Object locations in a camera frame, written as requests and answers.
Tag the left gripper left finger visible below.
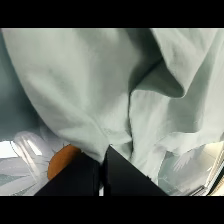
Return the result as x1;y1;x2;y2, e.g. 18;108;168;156
34;152;102;197

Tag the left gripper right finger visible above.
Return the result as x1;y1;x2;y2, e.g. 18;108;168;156
102;144;169;197

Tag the pale green shirt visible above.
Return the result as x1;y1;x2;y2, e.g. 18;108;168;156
0;28;224;186

